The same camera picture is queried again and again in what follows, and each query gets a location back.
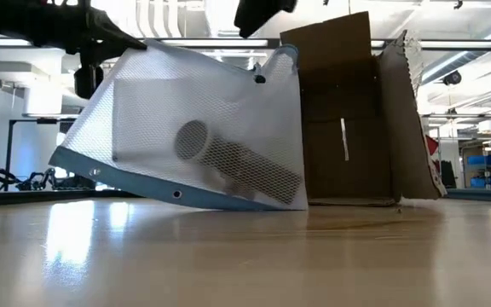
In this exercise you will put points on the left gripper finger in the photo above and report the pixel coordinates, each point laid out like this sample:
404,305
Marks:
113,36

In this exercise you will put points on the clear mesh blue-zipper bag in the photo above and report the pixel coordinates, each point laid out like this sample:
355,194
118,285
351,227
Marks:
164,94

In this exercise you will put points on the black cylindrical item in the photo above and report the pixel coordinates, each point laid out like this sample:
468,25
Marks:
191,140

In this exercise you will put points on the taped brown cardboard box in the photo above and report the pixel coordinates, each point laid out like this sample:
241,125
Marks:
343,128

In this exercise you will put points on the black cylindrical device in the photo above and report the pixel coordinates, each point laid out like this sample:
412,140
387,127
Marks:
254,175

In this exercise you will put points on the red storage bin rack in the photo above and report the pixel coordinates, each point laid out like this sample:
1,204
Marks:
431,146

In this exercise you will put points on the silver ventilation duct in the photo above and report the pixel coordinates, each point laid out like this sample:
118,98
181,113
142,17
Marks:
222,17

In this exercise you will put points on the black metal stand frame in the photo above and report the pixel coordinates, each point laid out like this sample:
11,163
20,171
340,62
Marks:
10,149

